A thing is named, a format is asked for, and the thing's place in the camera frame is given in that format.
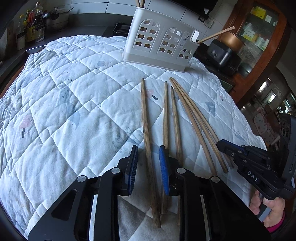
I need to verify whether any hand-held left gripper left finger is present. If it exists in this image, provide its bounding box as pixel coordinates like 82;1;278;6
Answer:
28;146;139;241

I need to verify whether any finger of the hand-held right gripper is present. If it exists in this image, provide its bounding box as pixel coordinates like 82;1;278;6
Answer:
240;144;270;164
216;138;244;163

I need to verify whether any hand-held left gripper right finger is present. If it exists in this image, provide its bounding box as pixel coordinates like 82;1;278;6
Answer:
159;146;272;241

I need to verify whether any wooden chopsticks group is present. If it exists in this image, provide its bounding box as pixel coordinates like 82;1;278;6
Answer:
171;78;230;174

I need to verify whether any white plastic utensil holder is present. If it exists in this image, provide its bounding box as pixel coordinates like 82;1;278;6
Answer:
122;7;201;73

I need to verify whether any person's right forearm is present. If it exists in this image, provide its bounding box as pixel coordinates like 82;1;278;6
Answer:
266;212;290;234

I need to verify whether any person's right hand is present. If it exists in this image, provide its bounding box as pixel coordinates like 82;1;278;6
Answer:
250;190;286;229

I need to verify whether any pink patterned chair cushion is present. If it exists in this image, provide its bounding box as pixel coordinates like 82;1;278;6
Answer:
253;112;279;145

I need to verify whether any green lower cabinet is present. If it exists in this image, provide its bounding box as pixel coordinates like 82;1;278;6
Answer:
219;78;235;93

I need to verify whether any white quilted blanket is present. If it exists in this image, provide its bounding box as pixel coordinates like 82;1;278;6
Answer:
0;35;266;241

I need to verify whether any wooden glass-door cabinet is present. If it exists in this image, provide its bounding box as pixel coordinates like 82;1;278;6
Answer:
221;0;292;110

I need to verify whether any black rice cooker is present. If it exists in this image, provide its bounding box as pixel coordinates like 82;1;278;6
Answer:
207;39;242;77

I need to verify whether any copper cooking pot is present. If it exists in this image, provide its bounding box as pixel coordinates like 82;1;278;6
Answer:
221;31;246;53

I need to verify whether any yellow box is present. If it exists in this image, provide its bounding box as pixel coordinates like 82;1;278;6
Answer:
251;6;266;19

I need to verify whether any black gas stove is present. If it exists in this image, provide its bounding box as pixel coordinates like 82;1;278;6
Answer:
113;22;130;35

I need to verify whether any metal pot with lid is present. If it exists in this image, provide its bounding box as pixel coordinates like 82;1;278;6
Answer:
45;7;70;31

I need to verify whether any white seasoning jar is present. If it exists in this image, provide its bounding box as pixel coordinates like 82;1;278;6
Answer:
16;32;26;50

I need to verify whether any large cooking oil bottle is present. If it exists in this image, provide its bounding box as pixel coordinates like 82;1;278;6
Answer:
32;2;46;42

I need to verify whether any yellow-capped bottle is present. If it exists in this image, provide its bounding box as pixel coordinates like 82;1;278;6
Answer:
18;15;26;35

